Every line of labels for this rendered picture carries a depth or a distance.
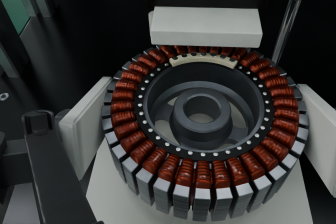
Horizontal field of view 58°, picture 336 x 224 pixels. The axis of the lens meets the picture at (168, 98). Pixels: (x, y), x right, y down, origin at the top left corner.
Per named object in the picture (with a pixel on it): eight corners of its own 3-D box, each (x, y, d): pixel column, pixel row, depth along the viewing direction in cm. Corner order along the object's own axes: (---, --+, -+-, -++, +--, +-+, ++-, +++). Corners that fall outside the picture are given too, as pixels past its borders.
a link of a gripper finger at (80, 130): (80, 183, 14) (64, 182, 14) (115, 119, 20) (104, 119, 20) (74, 122, 13) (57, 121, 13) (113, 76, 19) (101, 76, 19)
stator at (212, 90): (310, 232, 15) (340, 203, 12) (92, 217, 16) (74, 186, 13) (275, 75, 23) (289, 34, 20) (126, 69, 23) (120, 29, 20)
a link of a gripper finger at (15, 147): (47, 192, 12) (-27, 188, 12) (87, 134, 17) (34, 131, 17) (42, 159, 11) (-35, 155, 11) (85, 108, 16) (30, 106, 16)
